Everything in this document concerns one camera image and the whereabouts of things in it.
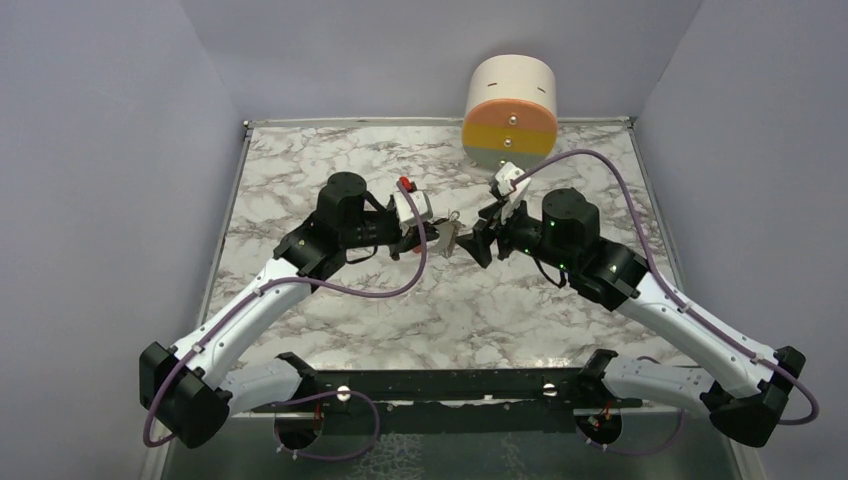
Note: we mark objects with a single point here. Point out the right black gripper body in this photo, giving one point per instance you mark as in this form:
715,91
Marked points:
522,233

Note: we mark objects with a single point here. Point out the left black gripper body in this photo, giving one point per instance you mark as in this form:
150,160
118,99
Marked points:
376,230

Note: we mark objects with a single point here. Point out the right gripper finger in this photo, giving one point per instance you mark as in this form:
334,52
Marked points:
489,219
477,244

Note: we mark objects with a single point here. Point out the red keychain with metal chain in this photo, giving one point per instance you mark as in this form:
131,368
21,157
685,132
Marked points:
442,234

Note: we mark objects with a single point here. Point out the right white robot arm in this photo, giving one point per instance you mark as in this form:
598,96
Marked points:
740,384

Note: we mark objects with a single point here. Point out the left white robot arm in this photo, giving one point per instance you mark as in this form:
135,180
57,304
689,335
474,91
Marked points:
188,388

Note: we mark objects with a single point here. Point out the round pastel drawer cabinet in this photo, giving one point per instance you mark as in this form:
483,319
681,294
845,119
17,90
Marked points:
511,112

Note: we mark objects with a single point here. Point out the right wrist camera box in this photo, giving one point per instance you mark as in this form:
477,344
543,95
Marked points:
510,185

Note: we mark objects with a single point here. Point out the black mounting rail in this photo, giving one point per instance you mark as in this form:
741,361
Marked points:
356,402

